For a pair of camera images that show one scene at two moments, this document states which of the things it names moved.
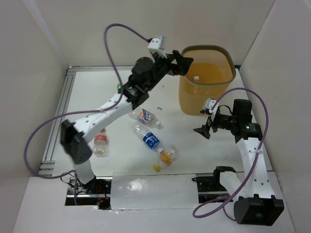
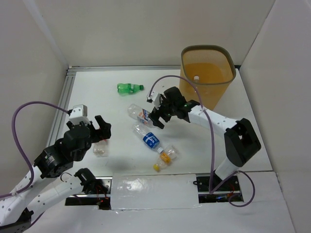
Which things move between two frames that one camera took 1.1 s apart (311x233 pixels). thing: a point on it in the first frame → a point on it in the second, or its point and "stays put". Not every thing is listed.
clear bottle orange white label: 145,117 stays put
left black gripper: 173,62 → 96,131
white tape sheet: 153,191 stays put
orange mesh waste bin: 211,74 stays put
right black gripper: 204,130 → 164,101
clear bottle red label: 100,144 stays put
